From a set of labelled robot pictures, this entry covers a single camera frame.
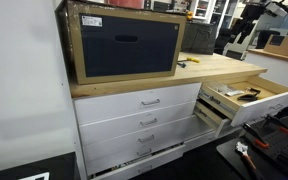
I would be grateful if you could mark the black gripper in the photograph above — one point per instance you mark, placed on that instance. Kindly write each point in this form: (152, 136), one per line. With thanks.
(253, 12)

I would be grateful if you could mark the large brown cardboard box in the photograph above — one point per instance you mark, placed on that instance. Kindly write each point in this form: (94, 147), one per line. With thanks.
(127, 46)

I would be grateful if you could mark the small brown cardboard box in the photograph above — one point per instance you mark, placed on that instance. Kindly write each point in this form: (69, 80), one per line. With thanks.
(284, 45)

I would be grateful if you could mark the white counter with wooden top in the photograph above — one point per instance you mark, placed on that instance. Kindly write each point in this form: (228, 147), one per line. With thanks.
(274, 68)

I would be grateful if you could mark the white drawer with clamps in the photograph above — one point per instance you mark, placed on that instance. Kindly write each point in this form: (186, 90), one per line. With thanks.
(260, 108)

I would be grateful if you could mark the white half open drawer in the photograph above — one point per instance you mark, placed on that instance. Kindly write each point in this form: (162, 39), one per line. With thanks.
(205, 116)

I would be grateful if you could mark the white drawer slightly open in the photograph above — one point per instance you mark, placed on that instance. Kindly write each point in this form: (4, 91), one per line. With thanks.
(144, 166)

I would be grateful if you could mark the black office chair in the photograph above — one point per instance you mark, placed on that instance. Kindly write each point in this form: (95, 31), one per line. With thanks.
(222, 40)

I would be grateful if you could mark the white shelving unit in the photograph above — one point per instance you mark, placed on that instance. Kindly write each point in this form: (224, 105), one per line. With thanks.
(210, 10)

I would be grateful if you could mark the grey fabric tote bag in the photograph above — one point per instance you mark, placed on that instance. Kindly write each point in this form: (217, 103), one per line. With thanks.
(199, 38)

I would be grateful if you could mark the small black clamp with keyring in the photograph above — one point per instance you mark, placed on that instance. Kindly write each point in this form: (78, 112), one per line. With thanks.
(254, 90)

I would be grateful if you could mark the silver foil bag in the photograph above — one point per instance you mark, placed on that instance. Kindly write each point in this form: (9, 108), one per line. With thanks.
(232, 91)

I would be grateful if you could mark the black yellow spring clamp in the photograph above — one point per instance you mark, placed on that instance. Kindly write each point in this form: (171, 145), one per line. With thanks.
(247, 97)

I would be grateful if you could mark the blue plastic tool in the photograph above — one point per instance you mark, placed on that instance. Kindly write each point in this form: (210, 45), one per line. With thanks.
(182, 64)

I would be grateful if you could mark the black orange bar clamp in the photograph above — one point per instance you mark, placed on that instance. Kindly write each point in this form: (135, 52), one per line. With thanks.
(285, 130)
(255, 138)

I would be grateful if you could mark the black work table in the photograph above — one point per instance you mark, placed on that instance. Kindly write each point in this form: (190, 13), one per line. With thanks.
(230, 156)

